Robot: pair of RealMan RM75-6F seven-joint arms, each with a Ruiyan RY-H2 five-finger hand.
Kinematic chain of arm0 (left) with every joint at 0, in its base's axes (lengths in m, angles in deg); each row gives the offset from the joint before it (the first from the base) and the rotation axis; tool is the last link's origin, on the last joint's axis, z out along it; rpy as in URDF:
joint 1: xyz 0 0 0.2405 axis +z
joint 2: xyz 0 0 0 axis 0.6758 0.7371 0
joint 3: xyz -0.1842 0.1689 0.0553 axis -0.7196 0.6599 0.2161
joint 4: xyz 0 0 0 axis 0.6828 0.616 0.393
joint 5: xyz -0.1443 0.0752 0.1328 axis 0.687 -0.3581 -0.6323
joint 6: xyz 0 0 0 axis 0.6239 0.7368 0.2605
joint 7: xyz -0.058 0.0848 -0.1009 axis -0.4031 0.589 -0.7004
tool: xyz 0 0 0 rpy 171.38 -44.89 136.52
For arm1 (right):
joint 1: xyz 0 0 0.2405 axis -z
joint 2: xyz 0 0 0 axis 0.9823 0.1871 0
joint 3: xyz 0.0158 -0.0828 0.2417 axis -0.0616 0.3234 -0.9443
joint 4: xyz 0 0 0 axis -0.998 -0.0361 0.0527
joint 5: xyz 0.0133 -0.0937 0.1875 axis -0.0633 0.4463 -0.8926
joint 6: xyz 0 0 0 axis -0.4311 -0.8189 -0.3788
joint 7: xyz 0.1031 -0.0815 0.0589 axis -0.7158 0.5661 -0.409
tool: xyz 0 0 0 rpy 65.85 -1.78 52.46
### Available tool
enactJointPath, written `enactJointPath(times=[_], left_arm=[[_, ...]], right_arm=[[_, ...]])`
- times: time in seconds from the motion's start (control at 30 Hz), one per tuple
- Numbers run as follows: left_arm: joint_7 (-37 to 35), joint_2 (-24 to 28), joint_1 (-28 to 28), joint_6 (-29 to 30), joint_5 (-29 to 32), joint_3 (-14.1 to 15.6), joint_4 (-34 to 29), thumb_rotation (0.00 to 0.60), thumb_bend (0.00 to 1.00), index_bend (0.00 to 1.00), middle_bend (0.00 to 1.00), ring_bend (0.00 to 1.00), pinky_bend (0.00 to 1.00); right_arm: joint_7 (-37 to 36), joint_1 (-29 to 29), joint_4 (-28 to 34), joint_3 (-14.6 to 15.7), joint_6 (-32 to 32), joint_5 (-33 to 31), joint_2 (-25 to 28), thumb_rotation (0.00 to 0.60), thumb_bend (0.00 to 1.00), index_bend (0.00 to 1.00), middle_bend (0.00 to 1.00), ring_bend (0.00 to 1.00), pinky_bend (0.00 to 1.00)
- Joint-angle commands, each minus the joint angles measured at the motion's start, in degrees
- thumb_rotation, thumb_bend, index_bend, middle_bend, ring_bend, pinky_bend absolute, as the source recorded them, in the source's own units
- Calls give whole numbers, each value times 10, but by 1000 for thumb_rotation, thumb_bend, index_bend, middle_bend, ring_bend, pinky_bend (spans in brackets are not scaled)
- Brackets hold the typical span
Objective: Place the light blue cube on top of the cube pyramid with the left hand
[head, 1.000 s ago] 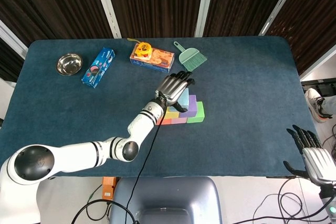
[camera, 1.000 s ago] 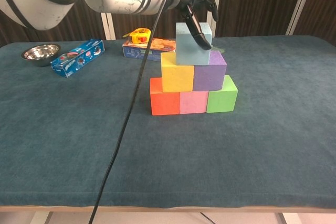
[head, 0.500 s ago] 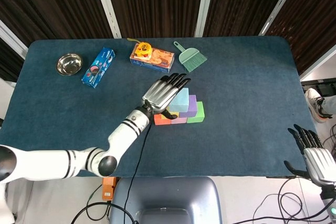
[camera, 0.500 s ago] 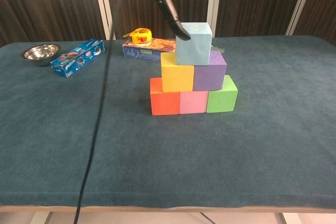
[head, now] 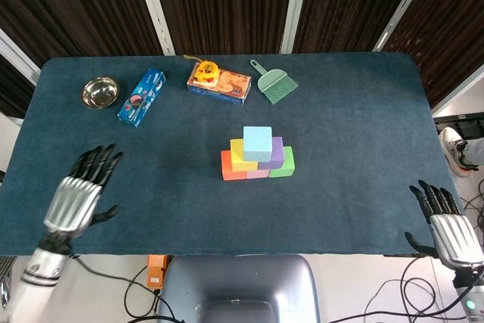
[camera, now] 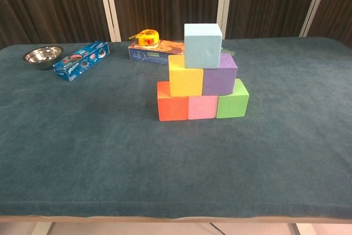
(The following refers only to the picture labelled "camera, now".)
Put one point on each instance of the light blue foam cube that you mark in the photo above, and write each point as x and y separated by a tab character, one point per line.
202	49

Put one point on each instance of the orange-red foam cube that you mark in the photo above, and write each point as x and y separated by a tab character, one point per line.
171	107

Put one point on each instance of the yellow foam cube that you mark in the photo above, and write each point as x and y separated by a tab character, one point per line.
185	81

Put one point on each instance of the pink foam cube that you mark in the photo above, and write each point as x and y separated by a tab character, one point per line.
203	107

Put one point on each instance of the purple foam cube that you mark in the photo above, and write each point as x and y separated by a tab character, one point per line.
218	81

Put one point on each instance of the blue orange biscuit box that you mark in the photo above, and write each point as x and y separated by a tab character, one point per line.
154	53

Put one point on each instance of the green foam cube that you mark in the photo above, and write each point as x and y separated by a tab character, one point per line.
231	105

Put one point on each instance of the yellow tape measure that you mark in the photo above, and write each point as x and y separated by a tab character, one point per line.
147	38

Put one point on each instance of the dark teal tablecloth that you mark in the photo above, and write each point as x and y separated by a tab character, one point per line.
247	149

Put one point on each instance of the blue Oreo cookie box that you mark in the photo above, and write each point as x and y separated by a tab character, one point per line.
82	61

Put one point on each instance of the stainless steel bowl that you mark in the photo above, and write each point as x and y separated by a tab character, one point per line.
42	56

